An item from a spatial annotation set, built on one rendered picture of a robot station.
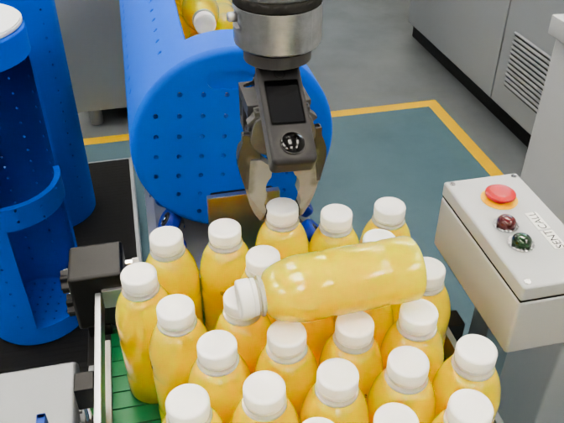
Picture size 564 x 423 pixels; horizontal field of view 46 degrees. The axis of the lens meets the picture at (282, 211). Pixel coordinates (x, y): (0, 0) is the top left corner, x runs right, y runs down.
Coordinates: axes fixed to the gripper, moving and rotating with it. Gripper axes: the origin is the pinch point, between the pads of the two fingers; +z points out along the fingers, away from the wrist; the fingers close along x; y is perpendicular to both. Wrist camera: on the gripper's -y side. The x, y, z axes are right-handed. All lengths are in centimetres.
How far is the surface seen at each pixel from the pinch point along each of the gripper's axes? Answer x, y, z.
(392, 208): -13.7, -0.8, 1.2
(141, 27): 13.5, 39.3, -9.2
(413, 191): -88, 147, 110
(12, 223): 51, 78, 52
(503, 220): -23.7, -9.1, -1.5
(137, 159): 16.4, 16.9, 0.7
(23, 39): 40, 89, 10
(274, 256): 2.4, -6.5, 1.1
